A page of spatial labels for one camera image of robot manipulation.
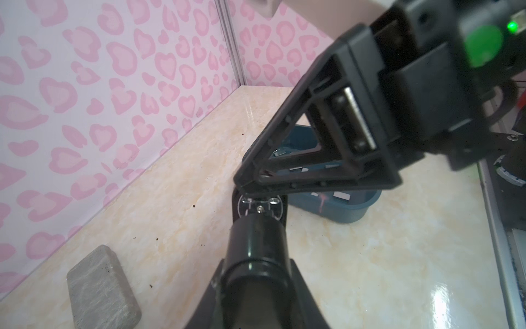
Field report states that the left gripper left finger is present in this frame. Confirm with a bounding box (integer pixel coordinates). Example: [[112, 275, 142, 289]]
[[184, 259, 230, 329]]

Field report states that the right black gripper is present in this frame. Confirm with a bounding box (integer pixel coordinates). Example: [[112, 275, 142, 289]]
[[371, 1, 525, 171]]

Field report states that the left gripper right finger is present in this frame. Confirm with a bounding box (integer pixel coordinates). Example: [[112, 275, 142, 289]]
[[290, 259, 330, 329]]

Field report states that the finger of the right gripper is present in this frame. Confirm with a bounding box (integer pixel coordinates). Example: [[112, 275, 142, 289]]
[[234, 24, 401, 197]]

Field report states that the black stapler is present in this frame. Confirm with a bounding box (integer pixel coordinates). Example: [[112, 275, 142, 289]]
[[221, 190, 295, 328]]

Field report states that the grey stone block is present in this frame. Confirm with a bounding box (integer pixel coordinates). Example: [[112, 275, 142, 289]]
[[67, 245, 142, 328]]

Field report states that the teal plastic tray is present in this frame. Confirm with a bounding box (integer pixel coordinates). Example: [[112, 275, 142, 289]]
[[271, 125, 382, 224]]

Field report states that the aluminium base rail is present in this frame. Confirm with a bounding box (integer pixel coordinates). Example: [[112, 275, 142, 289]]
[[478, 160, 525, 328]]

